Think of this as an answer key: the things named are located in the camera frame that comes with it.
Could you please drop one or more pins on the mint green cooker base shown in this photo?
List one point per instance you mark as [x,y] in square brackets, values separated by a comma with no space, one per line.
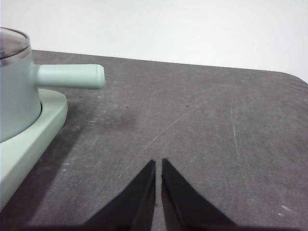
[36,144]

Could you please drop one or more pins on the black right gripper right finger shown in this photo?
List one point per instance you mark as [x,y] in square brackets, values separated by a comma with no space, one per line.
[183,204]

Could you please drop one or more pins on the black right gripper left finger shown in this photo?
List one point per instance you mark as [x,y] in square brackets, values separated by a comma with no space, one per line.
[134,204]

